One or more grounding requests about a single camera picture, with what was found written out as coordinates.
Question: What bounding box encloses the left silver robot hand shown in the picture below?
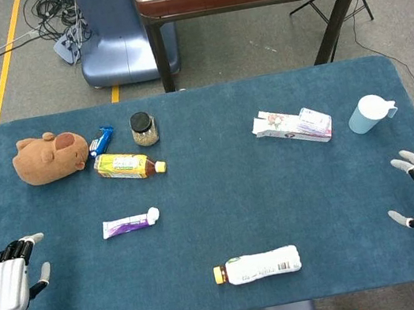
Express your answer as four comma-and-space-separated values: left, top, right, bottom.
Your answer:
0, 231, 59, 310

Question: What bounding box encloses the purple white tube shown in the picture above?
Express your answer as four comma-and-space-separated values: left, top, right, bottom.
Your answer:
100, 212, 153, 240

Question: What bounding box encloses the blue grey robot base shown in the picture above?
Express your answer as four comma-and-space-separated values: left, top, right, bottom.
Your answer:
69, 0, 184, 92

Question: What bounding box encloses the white pink box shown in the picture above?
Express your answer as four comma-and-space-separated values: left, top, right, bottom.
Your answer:
250, 99, 334, 156

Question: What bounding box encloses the white drink bottle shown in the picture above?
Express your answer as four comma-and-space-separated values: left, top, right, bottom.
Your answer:
210, 244, 304, 290

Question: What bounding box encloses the light blue plastic cup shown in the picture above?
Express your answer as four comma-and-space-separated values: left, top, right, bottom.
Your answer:
343, 90, 402, 137

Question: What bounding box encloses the brown capybara plush toy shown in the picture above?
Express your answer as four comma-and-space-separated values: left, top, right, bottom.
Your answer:
8, 125, 94, 190

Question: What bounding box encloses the clear purple plastic box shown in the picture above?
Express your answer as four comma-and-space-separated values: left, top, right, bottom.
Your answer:
294, 102, 334, 138

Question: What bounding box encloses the tea bottle yellow green label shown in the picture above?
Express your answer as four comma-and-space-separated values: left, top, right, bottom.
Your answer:
91, 143, 168, 187

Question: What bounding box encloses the blue snack packet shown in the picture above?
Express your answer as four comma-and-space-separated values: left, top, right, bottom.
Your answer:
85, 124, 119, 160

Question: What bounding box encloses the glass jar with black lid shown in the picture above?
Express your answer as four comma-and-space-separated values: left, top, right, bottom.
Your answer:
128, 108, 163, 150

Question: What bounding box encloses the blue felt table mat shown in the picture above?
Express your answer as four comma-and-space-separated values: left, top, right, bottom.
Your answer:
0, 48, 414, 310

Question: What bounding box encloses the grey power strip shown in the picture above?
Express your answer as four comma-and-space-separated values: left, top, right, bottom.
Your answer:
49, 21, 95, 68

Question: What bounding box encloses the black cable bundle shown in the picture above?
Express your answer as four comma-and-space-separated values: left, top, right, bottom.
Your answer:
21, 0, 92, 47

